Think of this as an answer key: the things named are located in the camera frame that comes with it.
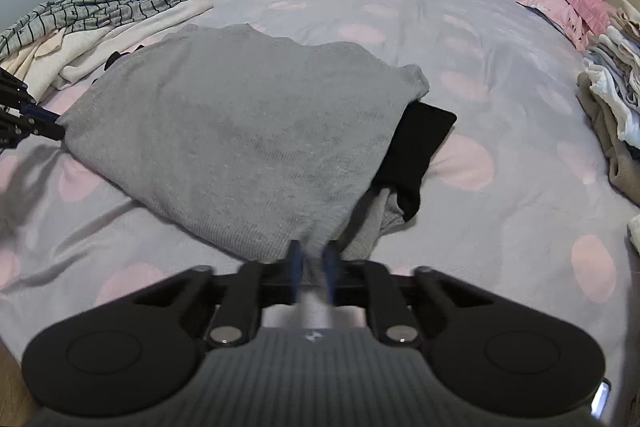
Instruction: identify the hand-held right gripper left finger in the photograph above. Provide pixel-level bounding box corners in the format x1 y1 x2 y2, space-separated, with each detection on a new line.
127 239 306 348

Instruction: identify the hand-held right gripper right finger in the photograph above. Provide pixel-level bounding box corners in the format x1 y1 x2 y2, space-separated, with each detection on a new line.
322 241 506 348

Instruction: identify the pink pillow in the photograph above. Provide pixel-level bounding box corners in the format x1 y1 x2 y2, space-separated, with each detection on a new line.
517 0 618 52

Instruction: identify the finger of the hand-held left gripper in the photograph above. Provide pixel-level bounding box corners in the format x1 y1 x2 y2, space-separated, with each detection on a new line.
0 103 67 151
0 66 39 108

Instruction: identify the black smartphone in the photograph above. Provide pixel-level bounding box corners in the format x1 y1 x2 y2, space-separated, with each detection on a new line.
590 379 612 420

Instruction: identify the grey plaid garment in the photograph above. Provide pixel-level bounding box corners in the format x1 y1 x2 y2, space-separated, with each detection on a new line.
0 0 188 62

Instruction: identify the cream garment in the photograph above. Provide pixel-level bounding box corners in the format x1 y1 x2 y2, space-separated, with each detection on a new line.
0 0 215 102

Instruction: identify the grey knit sweater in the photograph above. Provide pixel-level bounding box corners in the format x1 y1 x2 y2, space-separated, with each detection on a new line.
56 23 431 288

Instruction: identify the pile of folded clothes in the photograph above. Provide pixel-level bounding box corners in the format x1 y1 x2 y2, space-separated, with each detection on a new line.
575 0 640 202

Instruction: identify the grey pink-dotted bed sheet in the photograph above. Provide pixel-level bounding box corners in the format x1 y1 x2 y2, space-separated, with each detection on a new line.
0 0 640 358

